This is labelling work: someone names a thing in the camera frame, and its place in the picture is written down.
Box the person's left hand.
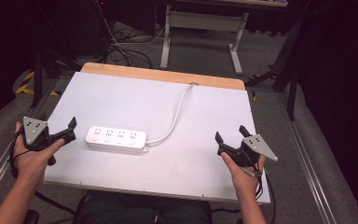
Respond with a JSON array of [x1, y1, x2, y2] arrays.
[[12, 121, 66, 189]]

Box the person's right hand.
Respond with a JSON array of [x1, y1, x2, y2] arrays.
[[220, 152, 267, 199]]

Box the white table cover sheet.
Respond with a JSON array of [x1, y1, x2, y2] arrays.
[[43, 71, 272, 205]]

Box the white power strip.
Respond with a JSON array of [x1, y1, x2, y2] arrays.
[[85, 125, 150, 155]]

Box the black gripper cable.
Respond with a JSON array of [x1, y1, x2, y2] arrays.
[[8, 127, 77, 217], [241, 167, 278, 224]]

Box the white metal desk frame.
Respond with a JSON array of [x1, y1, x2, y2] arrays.
[[159, 4, 250, 76]]

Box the black computer tower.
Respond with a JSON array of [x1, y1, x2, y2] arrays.
[[91, 0, 117, 54]]

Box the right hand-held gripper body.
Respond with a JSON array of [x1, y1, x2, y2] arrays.
[[216, 133, 279, 169]]

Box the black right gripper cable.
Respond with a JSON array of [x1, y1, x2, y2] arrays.
[[241, 167, 278, 224]]

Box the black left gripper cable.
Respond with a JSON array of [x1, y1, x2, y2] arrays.
[[8, 127, 77, 217]]

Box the person's dark pants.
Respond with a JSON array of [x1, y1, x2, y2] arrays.
[[74, 189, 213, 224]]

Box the tangle of floor cables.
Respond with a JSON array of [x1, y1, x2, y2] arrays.
[[104, 17, 169, 70]]

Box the black tripod stand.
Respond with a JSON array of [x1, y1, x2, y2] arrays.
[[31, 0, 82, 109]]

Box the white power strip cable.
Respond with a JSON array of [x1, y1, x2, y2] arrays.
[[145, 81, 200, 146]]

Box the black metal stand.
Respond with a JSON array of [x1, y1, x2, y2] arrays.
[[245, 17, 304, 121]]

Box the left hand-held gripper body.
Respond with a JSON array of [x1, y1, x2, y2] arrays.
[[22, 116, 77, 153]]

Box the yellow black hazard tape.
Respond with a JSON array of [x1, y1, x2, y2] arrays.
[[15, 70, 61, 97]]

